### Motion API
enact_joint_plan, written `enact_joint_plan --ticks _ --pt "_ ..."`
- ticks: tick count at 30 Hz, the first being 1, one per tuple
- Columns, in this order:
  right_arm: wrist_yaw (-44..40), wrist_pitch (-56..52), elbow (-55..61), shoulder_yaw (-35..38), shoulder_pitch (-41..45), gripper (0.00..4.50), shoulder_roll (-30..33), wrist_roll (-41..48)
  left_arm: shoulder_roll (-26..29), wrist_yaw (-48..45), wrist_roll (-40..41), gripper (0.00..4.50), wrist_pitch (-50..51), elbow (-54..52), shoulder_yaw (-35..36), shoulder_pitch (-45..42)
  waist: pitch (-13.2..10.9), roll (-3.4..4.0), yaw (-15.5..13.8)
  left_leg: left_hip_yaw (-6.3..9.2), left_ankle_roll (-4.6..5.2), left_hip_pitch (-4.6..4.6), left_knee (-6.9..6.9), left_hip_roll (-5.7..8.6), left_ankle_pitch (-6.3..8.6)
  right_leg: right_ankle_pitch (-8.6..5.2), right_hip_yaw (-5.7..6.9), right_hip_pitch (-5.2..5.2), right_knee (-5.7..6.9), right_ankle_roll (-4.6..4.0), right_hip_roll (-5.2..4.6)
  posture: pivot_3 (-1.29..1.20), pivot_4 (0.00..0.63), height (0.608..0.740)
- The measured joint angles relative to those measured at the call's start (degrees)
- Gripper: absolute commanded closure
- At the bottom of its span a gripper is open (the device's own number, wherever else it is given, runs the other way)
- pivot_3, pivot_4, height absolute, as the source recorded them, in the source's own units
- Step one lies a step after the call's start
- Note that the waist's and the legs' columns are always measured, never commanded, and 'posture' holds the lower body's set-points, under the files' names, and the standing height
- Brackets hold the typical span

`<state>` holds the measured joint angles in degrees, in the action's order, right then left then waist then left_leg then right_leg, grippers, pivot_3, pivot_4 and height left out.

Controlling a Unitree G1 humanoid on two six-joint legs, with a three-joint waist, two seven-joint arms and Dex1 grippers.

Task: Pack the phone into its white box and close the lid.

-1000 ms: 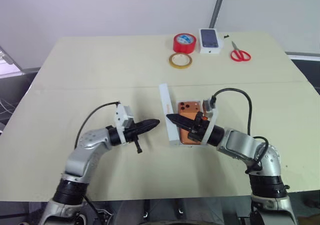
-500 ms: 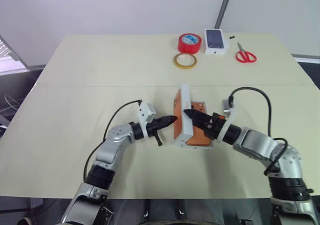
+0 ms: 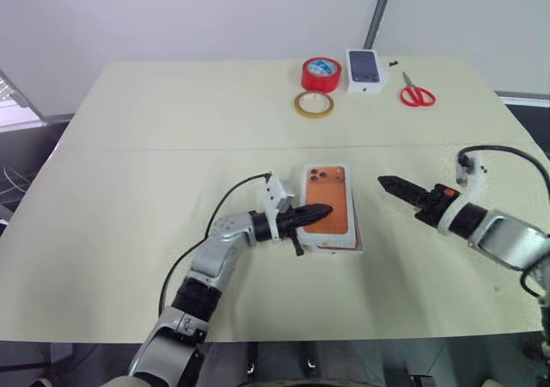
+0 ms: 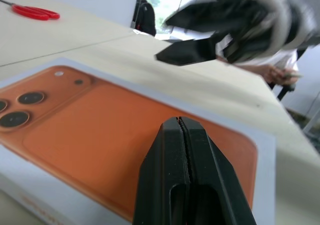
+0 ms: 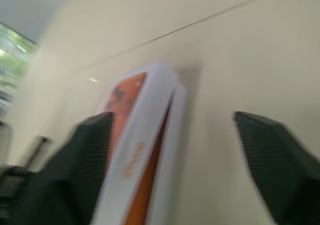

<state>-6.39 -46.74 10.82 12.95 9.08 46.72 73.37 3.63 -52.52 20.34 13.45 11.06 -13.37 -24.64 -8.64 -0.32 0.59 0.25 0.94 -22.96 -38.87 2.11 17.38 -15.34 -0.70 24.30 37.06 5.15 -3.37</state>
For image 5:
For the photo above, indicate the window with metal frame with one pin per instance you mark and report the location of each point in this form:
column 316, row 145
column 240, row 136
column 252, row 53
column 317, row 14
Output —
column 12, row 60

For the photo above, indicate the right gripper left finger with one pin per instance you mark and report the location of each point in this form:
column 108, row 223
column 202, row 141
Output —
column 70, row 175

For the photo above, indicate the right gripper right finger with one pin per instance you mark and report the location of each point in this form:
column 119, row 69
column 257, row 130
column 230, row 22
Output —
column 282, row 165

